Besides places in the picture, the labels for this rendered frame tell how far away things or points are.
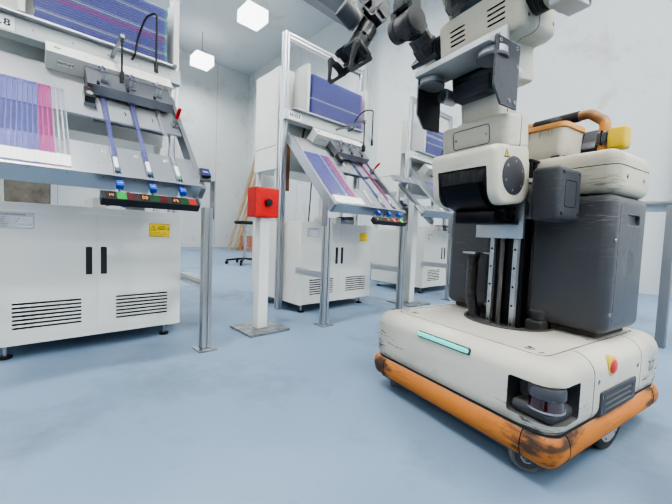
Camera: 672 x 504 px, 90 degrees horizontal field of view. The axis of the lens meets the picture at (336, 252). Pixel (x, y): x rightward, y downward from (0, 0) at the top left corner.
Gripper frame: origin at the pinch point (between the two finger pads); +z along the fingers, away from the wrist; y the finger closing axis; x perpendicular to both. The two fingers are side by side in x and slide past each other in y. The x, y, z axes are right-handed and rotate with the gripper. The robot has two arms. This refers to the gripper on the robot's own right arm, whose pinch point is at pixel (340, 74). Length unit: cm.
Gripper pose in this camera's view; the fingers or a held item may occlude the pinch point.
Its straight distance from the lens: 109.1
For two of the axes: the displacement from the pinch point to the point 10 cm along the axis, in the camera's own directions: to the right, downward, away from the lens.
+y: 6.0, 0.6, -8.0
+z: -4.3, 8.6, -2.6
